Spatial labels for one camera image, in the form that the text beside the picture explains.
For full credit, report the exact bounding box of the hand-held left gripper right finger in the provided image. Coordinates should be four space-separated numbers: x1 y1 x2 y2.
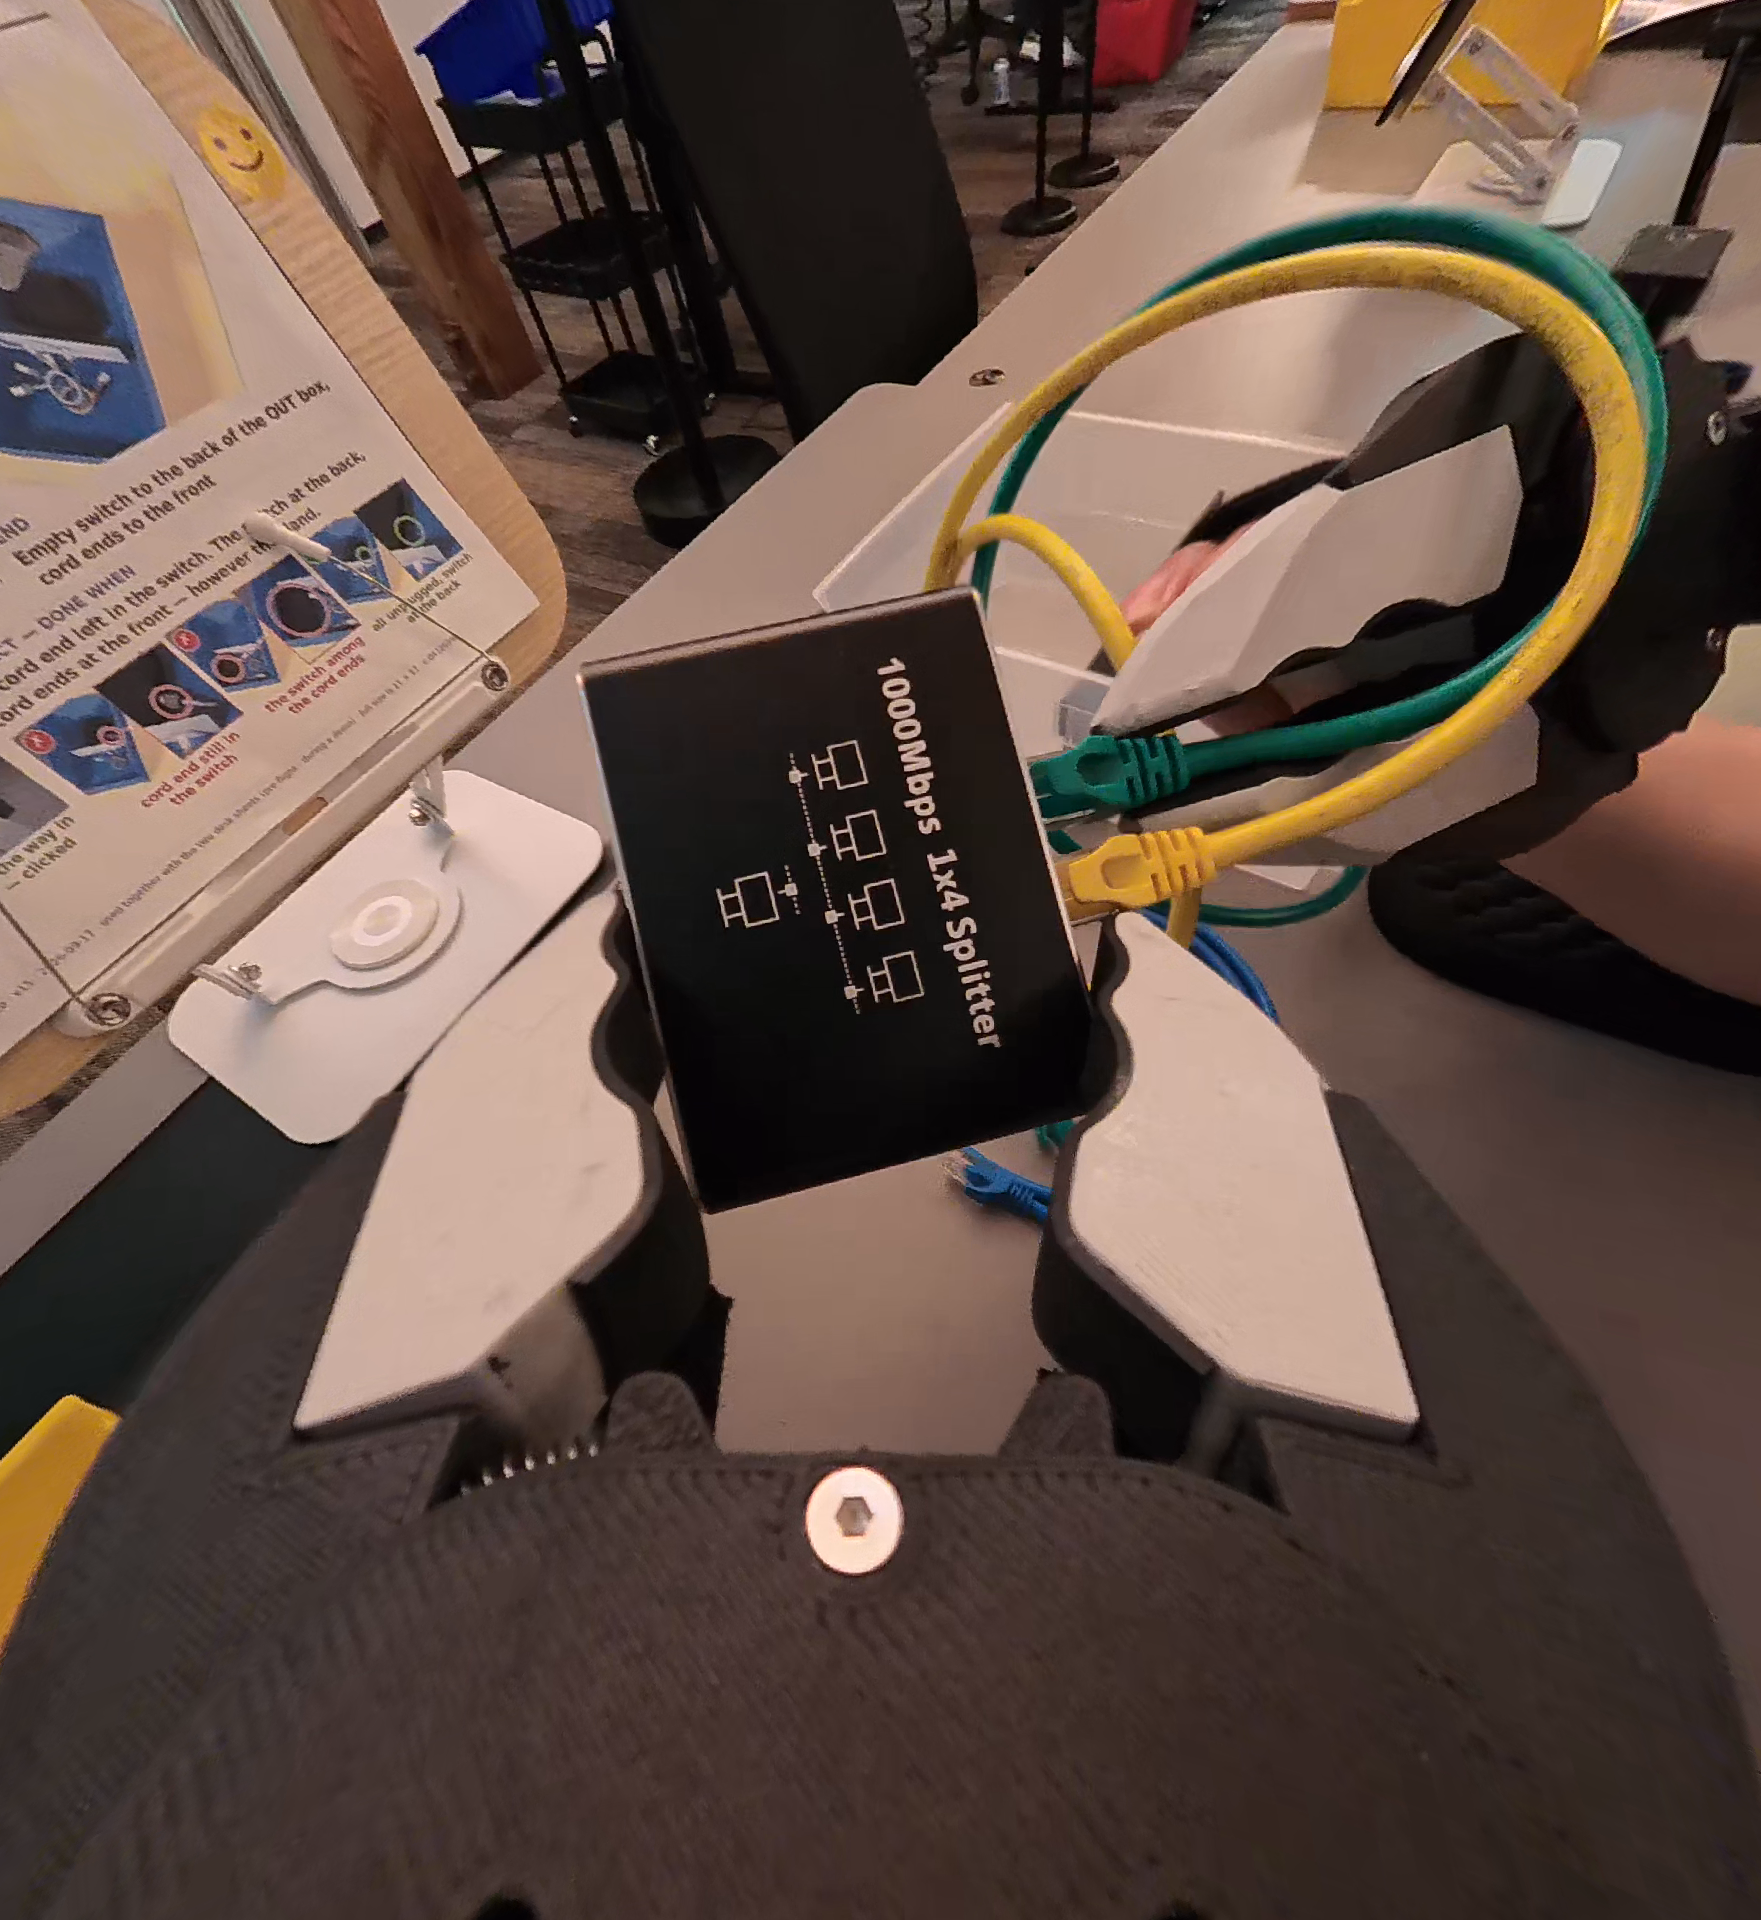
1036 912 1423 1472

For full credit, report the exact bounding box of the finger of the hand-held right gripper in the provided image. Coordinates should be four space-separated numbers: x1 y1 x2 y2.
1101 427 1534 740
1136 701 1550 870

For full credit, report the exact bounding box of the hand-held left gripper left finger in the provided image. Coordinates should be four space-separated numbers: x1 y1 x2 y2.
292 881 717 1463

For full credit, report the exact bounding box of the blue ethernet cable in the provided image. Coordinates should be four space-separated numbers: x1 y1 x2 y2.
947 900 1279 1220

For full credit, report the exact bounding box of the clear plastic bin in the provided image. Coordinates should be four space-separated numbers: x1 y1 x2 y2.
815 396 1409 888

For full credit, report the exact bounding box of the green ethernet cable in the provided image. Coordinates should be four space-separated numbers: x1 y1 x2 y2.
977 208 1668 1158

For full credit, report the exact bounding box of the yellow ethernet cable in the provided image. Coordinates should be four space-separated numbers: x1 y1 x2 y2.
929 245 1650 961

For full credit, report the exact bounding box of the black network switch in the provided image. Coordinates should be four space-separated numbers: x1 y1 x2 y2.
578 589 1095 1215

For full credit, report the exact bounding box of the person's right forearm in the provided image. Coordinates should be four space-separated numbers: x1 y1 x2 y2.
1503 712 1761 1028

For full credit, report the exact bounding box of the person's right hand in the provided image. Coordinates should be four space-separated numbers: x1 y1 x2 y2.
1120 540 1226 639

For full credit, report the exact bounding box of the black wrist rest pad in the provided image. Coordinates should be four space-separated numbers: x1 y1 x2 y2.
1369 855 1761 1078
0 1087 409 1478

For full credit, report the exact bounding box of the small black box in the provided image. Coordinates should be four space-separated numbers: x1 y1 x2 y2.
1612 226 1737 317

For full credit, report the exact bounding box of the white tablet stand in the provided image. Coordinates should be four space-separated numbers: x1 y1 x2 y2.
1421 29 1625 229

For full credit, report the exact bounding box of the yellow storage bin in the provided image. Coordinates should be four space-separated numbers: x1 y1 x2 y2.
1322 0 1625 110

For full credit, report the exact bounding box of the black tablet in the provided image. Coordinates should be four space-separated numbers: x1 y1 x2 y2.
1376 0 1484 125

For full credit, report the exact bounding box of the red storage bin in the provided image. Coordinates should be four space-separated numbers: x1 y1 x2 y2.
1090 0 1205 89

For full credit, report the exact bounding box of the black round floor base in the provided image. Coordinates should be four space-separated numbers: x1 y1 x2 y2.
631 435 785 549

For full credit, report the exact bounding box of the printed instruction sheet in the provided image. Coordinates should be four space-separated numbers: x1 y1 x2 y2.
0 0 546 1097

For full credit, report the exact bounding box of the instruction sheet on stand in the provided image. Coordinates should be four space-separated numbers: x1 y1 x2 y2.
0 0 571 1145

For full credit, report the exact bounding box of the blue storage bin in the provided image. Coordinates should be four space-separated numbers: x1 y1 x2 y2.
416 0 620 106

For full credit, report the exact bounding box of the yellow smiley sticker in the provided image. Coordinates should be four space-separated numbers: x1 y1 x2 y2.
199 102 288 204

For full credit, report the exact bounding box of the black stanchion post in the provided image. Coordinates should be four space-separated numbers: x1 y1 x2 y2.
1046 0 1123 190
1003 0 1077 238

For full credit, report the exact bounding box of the black wire cart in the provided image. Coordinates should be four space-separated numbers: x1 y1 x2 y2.
438 0 763 451

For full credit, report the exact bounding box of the brown wooden post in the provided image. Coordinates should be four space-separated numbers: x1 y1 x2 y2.
272 0 546 398

